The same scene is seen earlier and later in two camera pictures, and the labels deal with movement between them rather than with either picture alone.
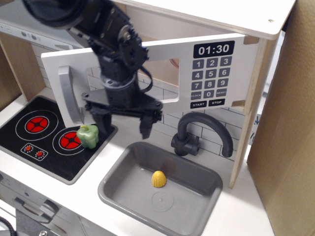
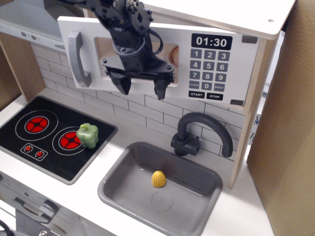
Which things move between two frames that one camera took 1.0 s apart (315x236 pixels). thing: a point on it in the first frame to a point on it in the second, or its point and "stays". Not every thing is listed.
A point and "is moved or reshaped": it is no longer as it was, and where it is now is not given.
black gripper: (122, 95) to (135, 61)
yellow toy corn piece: (158, 179) stays
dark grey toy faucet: (184, 145) stays
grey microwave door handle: (65, 71) to (75, 40)
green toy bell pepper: (88, 134) stays
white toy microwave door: (212, 74) is moved or reshaped
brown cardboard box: (281, 157) stays
